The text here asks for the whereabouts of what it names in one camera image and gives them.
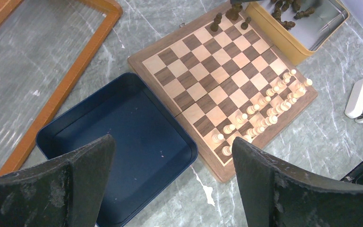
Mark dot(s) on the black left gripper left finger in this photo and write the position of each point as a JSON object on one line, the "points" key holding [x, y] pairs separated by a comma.
{"points": [[66, 191]]}

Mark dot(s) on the wooden chess board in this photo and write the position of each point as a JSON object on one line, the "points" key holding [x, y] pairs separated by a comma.
{"points": [[184, 66]]}

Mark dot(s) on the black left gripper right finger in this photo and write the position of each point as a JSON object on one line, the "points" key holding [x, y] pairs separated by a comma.
{"points": [[276, 193]]}

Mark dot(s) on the orange wooden rack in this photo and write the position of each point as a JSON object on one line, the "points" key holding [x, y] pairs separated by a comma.
{"points": [[45, 46]]}

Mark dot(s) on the light chess pieces row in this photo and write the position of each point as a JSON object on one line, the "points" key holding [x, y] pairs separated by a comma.
{"points": [[244, 106]]}

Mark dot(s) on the blue metal tin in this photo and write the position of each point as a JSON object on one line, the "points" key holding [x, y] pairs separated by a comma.
{"points": [[152, 149]]}

